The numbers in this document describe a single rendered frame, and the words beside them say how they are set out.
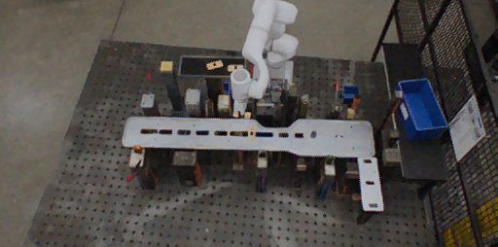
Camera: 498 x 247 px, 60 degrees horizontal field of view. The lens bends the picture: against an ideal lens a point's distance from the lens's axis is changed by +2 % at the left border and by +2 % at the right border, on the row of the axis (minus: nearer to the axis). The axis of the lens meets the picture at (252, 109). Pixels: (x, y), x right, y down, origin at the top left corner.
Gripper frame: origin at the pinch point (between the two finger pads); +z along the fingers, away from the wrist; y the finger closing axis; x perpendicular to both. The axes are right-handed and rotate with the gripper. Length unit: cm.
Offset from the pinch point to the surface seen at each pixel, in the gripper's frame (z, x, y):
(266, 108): 29.6, 8.8, -22.4
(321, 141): 26, 43, -6
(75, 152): 56, -102, 19
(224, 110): 20.5, -13.3, -10.6
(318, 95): 57, 38, -56
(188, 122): 25.9, -32.2, -1.8
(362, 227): 56, 74, 26
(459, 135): 3, 105, -12
